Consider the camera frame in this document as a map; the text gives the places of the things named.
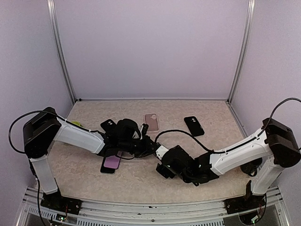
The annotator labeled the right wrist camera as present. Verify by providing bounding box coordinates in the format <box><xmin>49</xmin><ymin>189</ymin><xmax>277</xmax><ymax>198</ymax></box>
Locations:
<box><xmin>155</xmin><ymin>143</ymin><xmax>169</xmax><ymax>161</ymax></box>

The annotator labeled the left aluminium frame post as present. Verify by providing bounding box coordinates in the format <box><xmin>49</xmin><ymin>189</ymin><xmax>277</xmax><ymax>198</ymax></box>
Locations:
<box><xmin>47</xmin><ymin>0</ymin><xmax>77</xmax><ymax>104</ymax></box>

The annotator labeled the right aluminium frame post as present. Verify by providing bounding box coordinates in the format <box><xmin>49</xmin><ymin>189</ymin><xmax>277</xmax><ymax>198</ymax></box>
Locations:
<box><xmin>227</xmin><ymin>0</ymin><xmax>256</xmax><ymax>105</ymax></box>

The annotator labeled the aluminium frame post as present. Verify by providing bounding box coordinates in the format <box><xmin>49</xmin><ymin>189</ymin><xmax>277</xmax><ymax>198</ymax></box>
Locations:
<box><xmin>47</xmin><ymin>0</ymin><xmax>77</xmax><ymax>104</ymax></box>
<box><xmin>227</xmin><ymin>0</ymin><xmax>256</xmax><ymax>105</ymax></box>

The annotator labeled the face-up phone under stack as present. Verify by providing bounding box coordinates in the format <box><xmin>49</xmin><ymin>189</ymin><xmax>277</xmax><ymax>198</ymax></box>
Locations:
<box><xmin>100</xmin><ymin>157</ymin><xmax>115</xmax><ymax>174</ymax></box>

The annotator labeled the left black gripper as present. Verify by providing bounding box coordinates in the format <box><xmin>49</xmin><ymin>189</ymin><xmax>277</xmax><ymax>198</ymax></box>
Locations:
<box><xmin>119</xmin><ymin>135</ymin><xmax>158</xmax><ymax>158</ymax></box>

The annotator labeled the purple phone on stack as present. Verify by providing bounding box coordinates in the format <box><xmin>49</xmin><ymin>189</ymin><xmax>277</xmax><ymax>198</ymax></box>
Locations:
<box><xmin>103</xmin><ymin>152</ymin><xmax>122</xmax><ymax>170</ymax></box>

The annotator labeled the front aluminium rail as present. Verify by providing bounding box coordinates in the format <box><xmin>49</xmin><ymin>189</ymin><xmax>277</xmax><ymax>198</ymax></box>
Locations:
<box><xmin>16</xmin><ymin>186</ymin><xmax>290</xmax><ymax>226</ymax></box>

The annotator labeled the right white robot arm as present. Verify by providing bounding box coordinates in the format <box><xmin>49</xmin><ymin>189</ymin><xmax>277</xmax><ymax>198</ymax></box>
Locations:
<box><xmin>154</xmin><ymin>116</ymin><xmax>301</xmax><ymax>209</ymax></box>

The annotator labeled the dark green mug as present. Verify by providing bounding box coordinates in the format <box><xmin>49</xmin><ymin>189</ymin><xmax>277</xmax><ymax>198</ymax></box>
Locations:
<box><xmin>240</xmin><ymin>158</ymin><xmax>262</xmax><ymax>177</ymax></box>

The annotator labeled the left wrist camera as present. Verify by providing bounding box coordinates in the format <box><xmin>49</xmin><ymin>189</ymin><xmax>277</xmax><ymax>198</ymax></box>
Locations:
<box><xmin>140</xmin><ymin>123</ymin><xmax>149</xmax><ymax>136</ymax></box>

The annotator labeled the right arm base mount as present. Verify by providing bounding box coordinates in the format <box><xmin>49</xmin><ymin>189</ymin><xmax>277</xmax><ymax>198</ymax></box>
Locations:
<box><xmin>224</xmin><ymin>180</ymin><xmax>266</xmax><ymax>214</ymax></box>

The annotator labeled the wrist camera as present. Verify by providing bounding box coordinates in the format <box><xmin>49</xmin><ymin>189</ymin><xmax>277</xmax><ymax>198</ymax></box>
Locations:
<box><xmin>155</xmin><ymin>143</ymin><xmax>169</xmax><ymax>161</ymax></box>
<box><xmin>140</xmin><ymin>123</ymin><xmax>149</xmax><ymax>136</ymax></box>

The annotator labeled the pink phone case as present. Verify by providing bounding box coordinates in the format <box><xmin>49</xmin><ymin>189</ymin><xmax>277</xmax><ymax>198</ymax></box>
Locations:
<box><xmin>144</xmin><ymin>113</ymin><xmax>159</xmax><ymax>132</ymax></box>

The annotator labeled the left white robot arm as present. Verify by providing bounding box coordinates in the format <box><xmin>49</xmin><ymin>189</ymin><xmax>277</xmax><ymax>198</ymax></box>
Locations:
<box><xmin>8</xmin><ymin>107</ymin><xmax>157</xmax><ymax>210</ymax></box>

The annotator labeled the green bowl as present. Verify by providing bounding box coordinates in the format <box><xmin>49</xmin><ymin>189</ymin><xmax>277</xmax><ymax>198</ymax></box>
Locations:
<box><xmin>71</xmin><ymin>121</ymin><xmax>82</xmax><ymax>127</ymax></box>

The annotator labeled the black phone case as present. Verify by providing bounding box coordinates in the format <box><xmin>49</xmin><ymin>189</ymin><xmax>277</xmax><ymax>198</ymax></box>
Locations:
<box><xmin>184</xmin><ymin>116</ymin><xmax>205</xmax><ymax>137</ymax></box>
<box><xmin>100</xmin><ymin>119</ymin><xmax>116</xmax><ymax>133</ymax></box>

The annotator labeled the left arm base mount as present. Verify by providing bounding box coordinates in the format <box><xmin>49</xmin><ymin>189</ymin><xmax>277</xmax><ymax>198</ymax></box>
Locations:
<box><xmin>40</xmin><ymin>190</ymin><xmax>82</xmax><ymax>215</ymax></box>

